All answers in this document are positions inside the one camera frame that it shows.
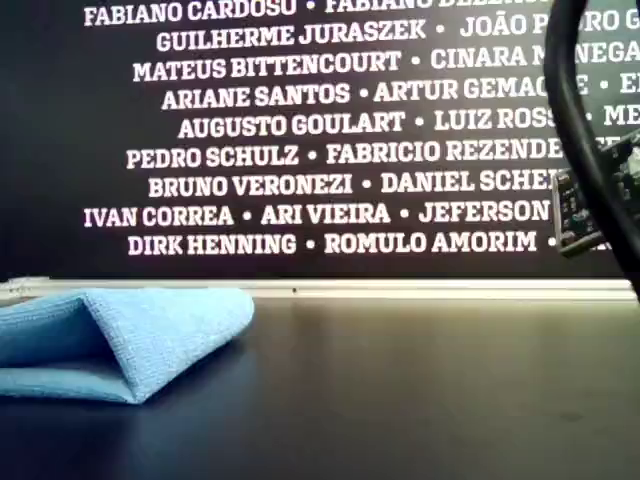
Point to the light blue microfibre cloth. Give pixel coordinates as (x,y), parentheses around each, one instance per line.
(150,340)

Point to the black banner with white names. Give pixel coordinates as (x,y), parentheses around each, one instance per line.
(75,125)

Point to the aluminium table frame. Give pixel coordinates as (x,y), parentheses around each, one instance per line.
(400,289)

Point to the camera circuit board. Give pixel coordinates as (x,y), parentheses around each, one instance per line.
(570,215)

